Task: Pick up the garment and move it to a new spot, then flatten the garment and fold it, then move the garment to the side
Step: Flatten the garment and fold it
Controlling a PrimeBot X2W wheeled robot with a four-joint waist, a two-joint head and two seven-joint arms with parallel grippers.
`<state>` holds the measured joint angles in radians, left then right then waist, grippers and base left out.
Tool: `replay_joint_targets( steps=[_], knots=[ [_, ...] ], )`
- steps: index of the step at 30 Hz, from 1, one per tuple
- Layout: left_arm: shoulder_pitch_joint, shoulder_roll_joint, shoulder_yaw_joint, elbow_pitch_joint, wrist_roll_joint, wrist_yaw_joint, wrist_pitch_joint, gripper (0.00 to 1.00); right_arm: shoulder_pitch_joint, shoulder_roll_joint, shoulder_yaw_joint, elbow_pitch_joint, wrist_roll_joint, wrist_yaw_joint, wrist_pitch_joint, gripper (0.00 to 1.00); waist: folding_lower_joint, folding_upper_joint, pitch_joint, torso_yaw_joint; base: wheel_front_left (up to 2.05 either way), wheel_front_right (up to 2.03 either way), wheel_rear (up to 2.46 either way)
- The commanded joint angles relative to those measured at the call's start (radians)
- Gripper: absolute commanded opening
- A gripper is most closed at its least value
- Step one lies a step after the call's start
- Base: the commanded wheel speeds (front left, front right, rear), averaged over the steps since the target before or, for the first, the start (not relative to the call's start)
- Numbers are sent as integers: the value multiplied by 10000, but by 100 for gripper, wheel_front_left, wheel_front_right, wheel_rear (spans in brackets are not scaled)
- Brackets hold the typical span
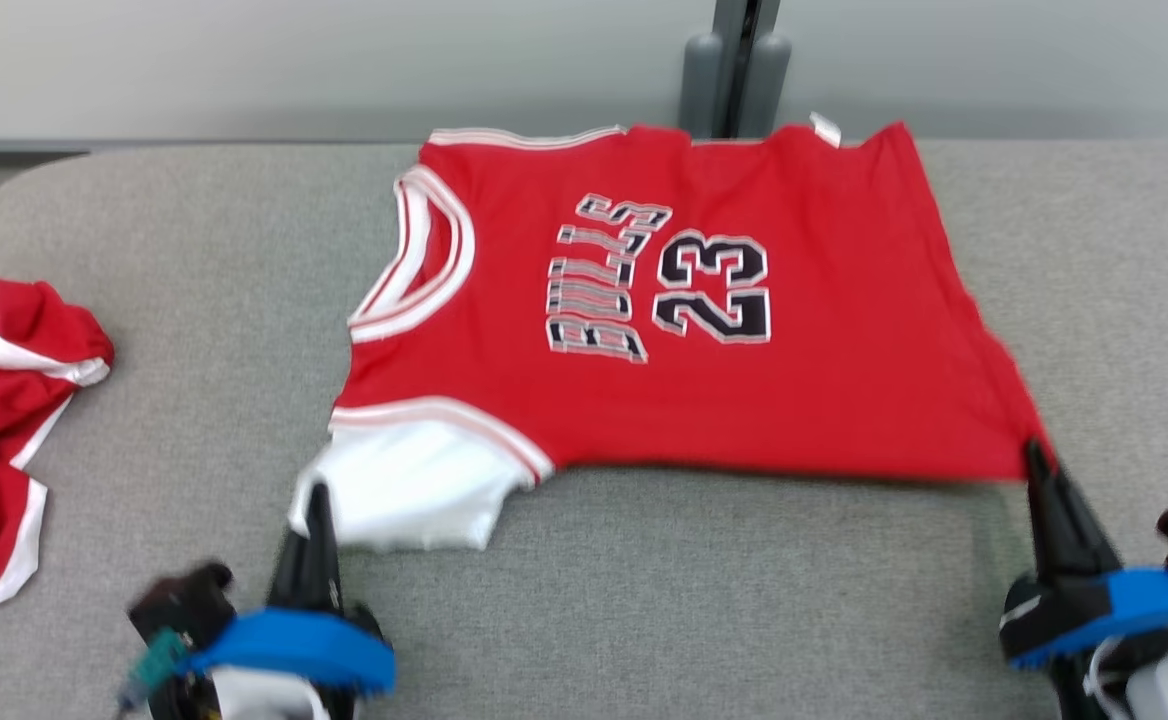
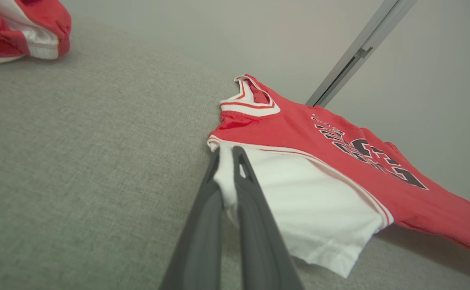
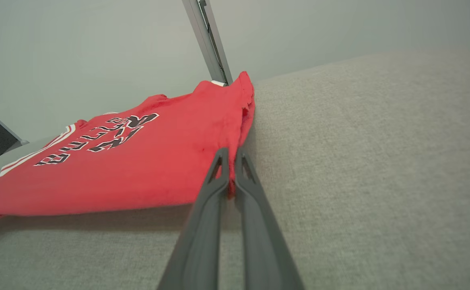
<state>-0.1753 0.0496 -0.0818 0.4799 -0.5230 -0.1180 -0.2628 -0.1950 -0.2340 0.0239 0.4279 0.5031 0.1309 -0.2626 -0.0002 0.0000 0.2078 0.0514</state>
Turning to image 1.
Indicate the left gripper body blue white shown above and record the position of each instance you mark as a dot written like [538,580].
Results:
[284,645]

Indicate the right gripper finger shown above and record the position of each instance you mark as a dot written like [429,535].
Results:
[1064,530]

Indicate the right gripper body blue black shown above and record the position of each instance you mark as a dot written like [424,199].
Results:
[1104,620]

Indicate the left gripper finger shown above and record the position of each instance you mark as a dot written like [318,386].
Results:
[312,570]

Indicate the red basketball jersey number 23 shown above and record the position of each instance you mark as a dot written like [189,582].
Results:
[824,380]

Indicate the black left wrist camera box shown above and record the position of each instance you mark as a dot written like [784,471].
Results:
[179,605]

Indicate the grey partition post double foot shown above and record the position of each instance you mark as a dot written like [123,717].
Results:
[734,70]

